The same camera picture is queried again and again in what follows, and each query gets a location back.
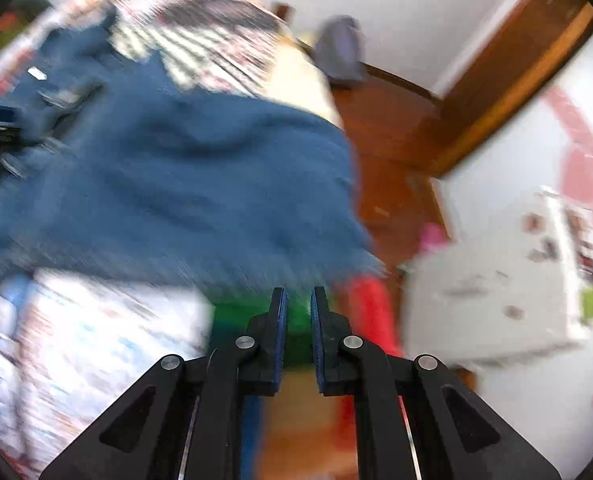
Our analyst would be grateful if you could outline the green plastic object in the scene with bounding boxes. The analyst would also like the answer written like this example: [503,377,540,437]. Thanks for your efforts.
[210,299,313,367]

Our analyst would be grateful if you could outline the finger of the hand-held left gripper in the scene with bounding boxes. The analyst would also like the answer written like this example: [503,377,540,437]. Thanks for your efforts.
[35,84,103,112]

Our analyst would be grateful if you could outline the blue denim jeans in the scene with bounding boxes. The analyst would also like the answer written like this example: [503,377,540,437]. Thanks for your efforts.
[0,7,387,321]

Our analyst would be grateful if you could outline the wooden door frame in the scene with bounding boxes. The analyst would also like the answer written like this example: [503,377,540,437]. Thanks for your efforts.
[427,0,593,178]

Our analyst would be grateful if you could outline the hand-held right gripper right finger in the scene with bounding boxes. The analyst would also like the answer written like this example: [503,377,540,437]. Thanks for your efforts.
[311,286,562,480]

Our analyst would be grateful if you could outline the white box with stickers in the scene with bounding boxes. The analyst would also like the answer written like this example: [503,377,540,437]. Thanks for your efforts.
[401,187,593,367]

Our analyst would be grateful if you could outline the grey bag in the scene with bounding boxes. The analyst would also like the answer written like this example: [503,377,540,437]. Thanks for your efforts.
[314,16,368,87]

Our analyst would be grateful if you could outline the red plastic object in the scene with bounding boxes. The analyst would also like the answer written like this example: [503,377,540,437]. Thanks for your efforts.
[345,274,403,361]

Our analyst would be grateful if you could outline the printed patchwork blanket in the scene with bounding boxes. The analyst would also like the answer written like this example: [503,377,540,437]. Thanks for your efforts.
[0,0,327,478]

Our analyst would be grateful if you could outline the pink small object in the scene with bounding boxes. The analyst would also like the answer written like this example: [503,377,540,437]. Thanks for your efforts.
[419,224,448,257]

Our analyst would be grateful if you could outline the cream mattress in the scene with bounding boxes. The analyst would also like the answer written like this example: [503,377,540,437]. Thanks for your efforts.
[269,42,345,128]

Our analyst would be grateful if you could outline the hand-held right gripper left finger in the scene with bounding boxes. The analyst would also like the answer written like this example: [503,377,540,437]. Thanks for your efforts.
[39,287,288,480]

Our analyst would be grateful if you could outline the pink wall decoration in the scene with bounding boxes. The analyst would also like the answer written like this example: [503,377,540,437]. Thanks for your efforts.
[544,84,593,213]

